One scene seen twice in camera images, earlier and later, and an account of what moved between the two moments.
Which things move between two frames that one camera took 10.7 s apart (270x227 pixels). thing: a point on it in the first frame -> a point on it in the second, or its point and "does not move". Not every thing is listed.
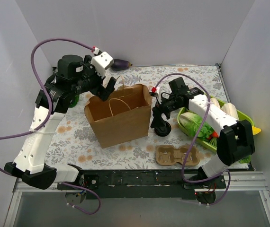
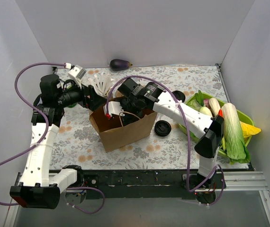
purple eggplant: x=120 y=64 does not move
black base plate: x=143 y=184 does not move
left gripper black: x=101 y=86 -> x=89 y=97
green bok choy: x=76 y=96 does not move
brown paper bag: x=124 y=117 does not move
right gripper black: x=160 y=110 -> x=127 y=111
